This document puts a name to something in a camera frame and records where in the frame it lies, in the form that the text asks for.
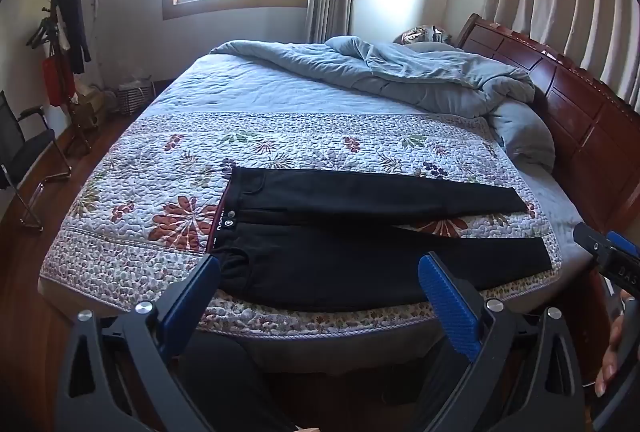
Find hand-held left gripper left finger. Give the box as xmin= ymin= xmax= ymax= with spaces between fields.
xmin=54 ymin=253 xmax=222 ymax=432

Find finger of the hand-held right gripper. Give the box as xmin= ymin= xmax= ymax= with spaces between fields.
xmin=573 ymin=222 xmax=640 ymax=263

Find patterned pillow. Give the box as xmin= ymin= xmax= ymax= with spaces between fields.
xmin=400 ymin=26 xmax=454 ymax=47

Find black pants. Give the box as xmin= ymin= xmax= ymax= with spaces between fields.
xmin=216 ymin=166 xmax=553 ymax=313

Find floral quilted bedspread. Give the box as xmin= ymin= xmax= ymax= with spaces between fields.
xmin=39 ymin=54 xmax=563 ymax=339

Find grey duvet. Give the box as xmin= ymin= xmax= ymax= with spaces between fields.
xmin=210 ymin=36 xmax=557 ymax=175

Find wooden bed headboard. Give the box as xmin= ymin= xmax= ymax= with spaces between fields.
xmin=455 ymin=13 xmax=640 ymax=235

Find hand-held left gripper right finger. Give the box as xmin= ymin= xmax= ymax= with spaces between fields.
xmin=418 ymin=252 xmax=587 ymax=432

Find black office chair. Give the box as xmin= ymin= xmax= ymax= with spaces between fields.
xmin=0 ymin=89 xmax=74 ymax=233

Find dark hanging coat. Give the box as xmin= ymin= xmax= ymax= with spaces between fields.
xmin=54 ymin=0 xmax=93 ymax=75

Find woven basket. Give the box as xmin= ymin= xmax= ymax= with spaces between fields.
xmin=117 ymin=79 xmax=157 ymax=117

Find red hanging bag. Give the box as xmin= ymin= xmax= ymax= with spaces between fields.
xmin=42 ymin=54 xmax=77 ymax=109

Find tan bag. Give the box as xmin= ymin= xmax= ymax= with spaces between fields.
xmin=74 ymin=86 xmax=110 ymax=129

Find person's right hand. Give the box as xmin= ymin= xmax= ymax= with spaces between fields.
xmin=595 ymin=297 xmax=627 ymax=398

